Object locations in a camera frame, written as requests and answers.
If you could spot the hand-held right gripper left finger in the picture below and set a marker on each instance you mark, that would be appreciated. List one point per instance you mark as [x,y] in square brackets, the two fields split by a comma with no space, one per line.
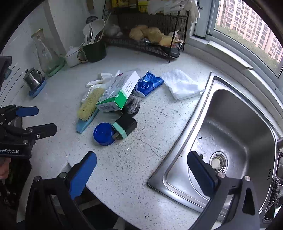
[83,174]

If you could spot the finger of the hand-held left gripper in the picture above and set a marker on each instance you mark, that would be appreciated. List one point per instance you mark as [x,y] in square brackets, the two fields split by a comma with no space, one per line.
[44,130]
[26,111]

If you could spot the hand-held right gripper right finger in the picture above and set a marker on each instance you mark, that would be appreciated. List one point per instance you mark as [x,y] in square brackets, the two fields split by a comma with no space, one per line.
[202,174]

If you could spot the green and white box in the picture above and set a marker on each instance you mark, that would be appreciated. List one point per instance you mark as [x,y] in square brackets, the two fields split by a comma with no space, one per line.
[123,86]

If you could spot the person's left hand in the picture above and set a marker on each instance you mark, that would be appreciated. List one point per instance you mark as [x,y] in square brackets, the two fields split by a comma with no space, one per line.
[3,169]

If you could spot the blue coaster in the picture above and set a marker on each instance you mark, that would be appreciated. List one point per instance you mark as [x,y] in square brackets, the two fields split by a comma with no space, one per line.
[41,90]

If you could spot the small steel teapot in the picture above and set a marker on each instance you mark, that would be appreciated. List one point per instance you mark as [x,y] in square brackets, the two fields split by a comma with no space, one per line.
[33,79]

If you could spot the blue round lid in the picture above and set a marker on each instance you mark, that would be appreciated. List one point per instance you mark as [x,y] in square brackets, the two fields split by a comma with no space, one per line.
[102,133]

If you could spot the yellow bristle scrubbing brush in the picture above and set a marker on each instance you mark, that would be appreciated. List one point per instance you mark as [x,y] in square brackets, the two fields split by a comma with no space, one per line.
[89,104]

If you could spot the green coaster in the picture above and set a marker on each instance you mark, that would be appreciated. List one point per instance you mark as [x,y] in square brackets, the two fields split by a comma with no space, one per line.
[61,66]

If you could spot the stainless steel sink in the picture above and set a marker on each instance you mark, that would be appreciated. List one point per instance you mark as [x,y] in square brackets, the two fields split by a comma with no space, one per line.
[243,132]

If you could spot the glass carafe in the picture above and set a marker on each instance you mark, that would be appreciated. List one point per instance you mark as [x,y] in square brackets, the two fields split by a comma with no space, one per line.
[45,55]

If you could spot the black and green box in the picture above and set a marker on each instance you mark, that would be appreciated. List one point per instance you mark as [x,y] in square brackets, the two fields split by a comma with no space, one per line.
[127,125]

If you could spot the white lidded pot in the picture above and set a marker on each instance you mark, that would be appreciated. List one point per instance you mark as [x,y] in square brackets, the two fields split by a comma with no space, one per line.
[71,57]

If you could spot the grey knitted scourer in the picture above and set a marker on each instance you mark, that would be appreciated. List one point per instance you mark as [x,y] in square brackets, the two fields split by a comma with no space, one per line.
[133,105]

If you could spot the dark green mug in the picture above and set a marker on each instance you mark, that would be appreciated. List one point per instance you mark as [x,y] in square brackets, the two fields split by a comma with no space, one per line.
[95,52]

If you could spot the white paper towel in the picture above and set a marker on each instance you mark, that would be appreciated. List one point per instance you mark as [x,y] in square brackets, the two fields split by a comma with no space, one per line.
[181,85]

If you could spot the white plastic spoon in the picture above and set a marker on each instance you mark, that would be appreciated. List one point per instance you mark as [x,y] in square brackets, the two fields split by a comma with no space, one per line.
[87,31]

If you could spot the dark blue packet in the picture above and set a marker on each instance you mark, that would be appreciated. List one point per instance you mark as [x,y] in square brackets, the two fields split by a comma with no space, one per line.
[148,85]

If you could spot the white plastic ladle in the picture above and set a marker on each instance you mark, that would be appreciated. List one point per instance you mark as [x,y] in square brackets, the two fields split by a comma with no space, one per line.
[98,25]

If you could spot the garlic bulb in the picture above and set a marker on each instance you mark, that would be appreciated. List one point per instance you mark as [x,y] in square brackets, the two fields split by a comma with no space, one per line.
[112,29]

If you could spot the ginger root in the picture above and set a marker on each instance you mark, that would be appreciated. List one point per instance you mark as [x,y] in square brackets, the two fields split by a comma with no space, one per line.
[138,32]
[154,34]
[166,41]

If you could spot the yellow detergent jug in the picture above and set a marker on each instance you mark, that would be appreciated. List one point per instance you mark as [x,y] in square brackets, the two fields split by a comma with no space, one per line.
[142,2]

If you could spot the crumpled white plastic bag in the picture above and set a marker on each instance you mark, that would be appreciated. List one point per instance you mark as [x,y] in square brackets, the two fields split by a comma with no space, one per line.
[168,6]

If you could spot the window with grey frame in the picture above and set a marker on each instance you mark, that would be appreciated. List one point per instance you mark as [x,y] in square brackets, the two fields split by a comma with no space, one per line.
[243,22]

